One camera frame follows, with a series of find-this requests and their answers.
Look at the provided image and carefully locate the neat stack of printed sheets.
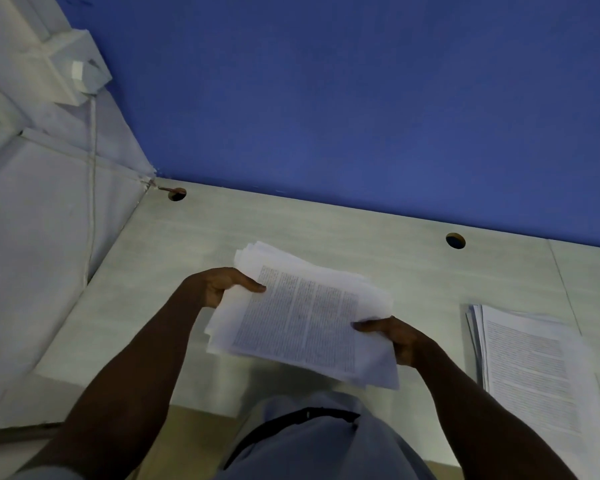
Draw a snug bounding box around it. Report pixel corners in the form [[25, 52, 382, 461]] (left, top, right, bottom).
[[462, 303, 600, 480]]

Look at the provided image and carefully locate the white shirt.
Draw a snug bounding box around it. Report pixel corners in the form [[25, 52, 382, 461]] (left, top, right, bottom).
[[219, 392, 436, 480]]

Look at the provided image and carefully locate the person's left hand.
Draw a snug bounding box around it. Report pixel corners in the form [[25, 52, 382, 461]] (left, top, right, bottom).
[[179, 267, 267, 311]]

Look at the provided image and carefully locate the printed paper bundle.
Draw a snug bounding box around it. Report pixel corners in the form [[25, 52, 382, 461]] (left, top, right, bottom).
[[203, 239, 400, 391]]

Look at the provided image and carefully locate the person's right forearm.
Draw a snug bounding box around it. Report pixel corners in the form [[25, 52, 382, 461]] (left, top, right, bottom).
[[409, 344, 576, 480]]

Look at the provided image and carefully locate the white cable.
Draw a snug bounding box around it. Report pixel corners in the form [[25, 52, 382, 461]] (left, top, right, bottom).
[[82, 94, 99, 291]]

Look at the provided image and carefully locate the person's left forearm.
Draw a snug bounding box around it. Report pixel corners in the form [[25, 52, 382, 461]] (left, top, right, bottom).
[[17, 289, 216, 480]]

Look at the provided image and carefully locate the black strap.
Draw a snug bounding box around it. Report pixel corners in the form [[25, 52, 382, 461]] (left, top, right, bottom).
[[222, 407, 362, 471]]

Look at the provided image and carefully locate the person's right hand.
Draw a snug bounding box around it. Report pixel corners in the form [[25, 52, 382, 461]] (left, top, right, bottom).
[[352, 315, 436, 371]]

